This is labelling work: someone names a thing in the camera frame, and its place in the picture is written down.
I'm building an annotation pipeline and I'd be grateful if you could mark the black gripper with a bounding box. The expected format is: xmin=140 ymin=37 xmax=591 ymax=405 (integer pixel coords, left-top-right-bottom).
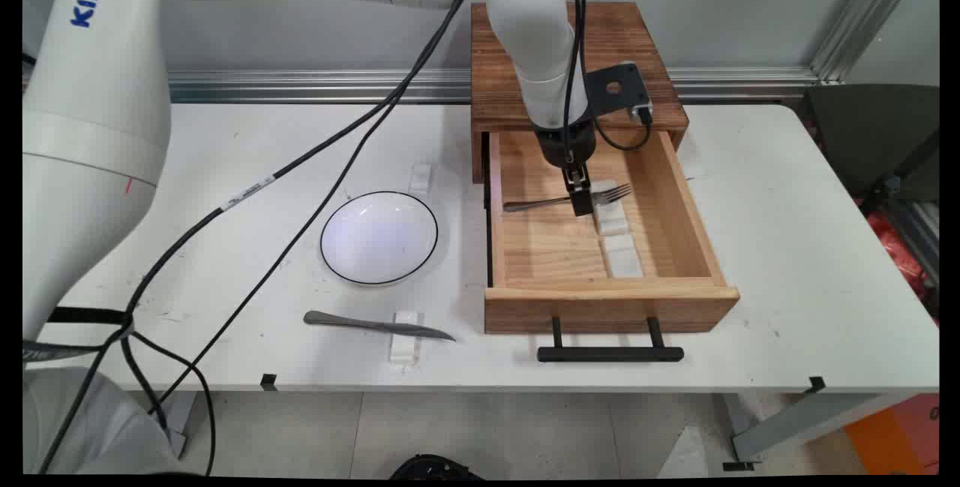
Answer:
xmin=534 ymin=119 xmax=598 ymax=218

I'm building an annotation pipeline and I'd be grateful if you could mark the silver metal knife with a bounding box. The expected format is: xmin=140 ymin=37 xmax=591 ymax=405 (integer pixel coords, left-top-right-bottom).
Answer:
xmin=303 ymin=311 xmax=457 ymax=343

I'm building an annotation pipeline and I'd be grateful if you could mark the silver metal fork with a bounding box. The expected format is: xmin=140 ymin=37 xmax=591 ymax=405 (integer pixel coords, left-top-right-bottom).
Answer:
xmin=502 ymin=184 xmax=633 ymax=213

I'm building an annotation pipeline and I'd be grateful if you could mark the light wooden drawer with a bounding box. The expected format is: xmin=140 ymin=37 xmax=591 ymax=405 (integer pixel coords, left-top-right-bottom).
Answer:
xmin=484 ymin=129 xmax=742 ymax=335

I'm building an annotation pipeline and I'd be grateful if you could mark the white plate with black rim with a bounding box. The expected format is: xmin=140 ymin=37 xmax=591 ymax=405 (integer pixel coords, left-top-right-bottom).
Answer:
xmin=319 ymin=191 xmax=440 ymax=287

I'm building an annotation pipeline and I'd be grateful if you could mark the long grey table leg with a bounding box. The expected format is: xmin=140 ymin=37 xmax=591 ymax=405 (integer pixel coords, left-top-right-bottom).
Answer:
xmin=722 ymin=392 xmax=912 ymax=467

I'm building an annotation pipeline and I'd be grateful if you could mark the red plastic bag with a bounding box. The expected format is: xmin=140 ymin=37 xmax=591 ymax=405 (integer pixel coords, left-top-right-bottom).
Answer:
xmin=866 ymin=209 xmax=938 ymax=315

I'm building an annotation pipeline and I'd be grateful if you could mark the slanted aluminium profile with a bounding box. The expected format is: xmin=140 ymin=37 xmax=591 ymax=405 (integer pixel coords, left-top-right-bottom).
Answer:
xmin=808 ymin=0 xmax=928 ymax=84

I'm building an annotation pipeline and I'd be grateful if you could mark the orange box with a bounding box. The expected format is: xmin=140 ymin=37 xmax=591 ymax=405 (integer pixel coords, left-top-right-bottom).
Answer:
xmin=844 ymin=395 xmax=940 ymax=476

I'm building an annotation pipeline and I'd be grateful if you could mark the short grey table leg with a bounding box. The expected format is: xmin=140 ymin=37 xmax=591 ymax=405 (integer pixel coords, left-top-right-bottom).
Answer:
xmin=160 ymin=391 xmax=198 ymax=459

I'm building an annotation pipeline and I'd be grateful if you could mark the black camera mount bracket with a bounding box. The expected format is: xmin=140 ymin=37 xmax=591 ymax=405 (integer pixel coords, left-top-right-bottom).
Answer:
xmin=585 ymin=62 xmax=644 ymax=117

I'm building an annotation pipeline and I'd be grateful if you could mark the black drawer handle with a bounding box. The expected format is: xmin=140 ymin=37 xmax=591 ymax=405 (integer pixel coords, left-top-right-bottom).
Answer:
xmin=537 ymin=316 xmax=685 ymax=363

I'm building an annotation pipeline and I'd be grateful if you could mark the plain black cable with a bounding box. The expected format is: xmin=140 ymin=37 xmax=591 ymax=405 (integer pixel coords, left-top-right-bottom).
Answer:
xmin=120 ymin=0 xmax=487 ymax=473

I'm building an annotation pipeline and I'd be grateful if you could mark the horizontal aluminium rail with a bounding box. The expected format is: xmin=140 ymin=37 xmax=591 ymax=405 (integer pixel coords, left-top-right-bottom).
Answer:
xmin=166 ymin=67 xmax=818 ymax=105

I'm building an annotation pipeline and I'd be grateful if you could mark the black cable with white label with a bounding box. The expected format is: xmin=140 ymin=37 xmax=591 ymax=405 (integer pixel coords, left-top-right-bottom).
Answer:
xmin=34 ymin=0 xmax=481 ymax=473

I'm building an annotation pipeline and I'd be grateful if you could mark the black cable strap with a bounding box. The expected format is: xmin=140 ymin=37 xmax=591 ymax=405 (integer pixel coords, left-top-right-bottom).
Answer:
xmin=47 ymin=306 xmax=134 ymax=327

